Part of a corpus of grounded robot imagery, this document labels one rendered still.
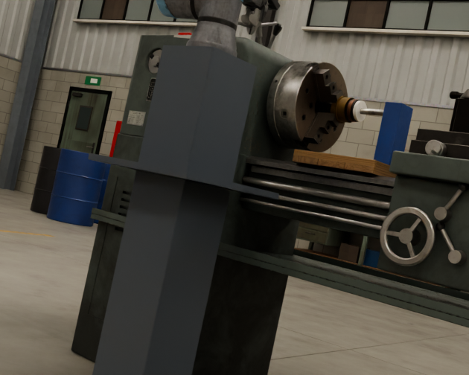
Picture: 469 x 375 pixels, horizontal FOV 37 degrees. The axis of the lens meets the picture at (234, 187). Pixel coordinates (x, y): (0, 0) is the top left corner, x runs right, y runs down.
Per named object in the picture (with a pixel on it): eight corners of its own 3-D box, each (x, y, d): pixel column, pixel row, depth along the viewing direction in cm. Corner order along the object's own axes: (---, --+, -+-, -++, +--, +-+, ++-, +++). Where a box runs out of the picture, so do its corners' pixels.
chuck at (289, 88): (263, 132, 236) (290, 45, 239) (313, 161, 259) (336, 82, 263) (284, 135, 230) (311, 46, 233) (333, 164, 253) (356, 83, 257)
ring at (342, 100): (330, 92, 236) (353, 94, 230) (345, 99, 243) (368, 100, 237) (324, 119, 236) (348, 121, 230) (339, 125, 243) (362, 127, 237)
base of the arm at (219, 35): (212, 48, 193) (219, 13, 194) (174, 47, 203) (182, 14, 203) (246, 64, 205) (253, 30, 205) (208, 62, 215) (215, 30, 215)
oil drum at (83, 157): (36, 215, 871) (50, 146, 872) (71, 219, 919) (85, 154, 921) (67, 224, 836) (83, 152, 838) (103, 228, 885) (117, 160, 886)
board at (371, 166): (292, 161, 226) (294, 149, 226) (350, 178, 253) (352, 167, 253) (372, 172, 206) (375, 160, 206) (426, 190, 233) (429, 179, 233)
